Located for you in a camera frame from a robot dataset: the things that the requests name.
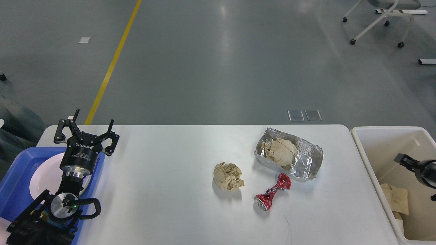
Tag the red foil wrapper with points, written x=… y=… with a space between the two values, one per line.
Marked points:
x=265 y=201

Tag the person's jeans leg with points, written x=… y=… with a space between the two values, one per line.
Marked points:
x=22 y=129

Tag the pink object tray corner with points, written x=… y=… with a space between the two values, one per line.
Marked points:
x=4 y=234

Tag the crumpled brown paper ball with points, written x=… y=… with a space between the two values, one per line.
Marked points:
x=227 y=176

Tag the crumpled paper in foil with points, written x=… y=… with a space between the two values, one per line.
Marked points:
x=280 y=151

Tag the white office chair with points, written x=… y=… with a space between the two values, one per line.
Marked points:
x=394 y=8

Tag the pink plate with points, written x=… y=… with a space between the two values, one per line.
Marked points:
x=48 y=176

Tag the floor outlet cover right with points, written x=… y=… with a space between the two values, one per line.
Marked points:
x=313 y=115

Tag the brown paper bag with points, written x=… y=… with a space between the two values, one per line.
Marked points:
x=397 y=199

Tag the floor outlet cover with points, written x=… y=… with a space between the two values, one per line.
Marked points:
x=313 y=115
x=296 y=115

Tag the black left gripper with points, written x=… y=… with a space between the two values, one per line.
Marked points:
x=81 y=157

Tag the beige plastic bin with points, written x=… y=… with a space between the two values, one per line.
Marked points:
x=378 y=146

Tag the floor outlet cover left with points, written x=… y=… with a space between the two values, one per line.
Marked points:
x=296 y=115

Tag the crumpled aluminium foil tray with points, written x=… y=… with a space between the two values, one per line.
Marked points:
x=306 y=163

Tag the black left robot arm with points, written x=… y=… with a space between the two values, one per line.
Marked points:
x=51 y=218

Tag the light green plate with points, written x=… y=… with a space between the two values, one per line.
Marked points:
x=86 y=182

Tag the white furniture leg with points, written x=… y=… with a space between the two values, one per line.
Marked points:
x=427 y=61

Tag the white paper cup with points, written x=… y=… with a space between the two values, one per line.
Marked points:
x=400 y=224

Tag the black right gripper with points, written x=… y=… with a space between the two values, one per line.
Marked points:
x=425 y=171

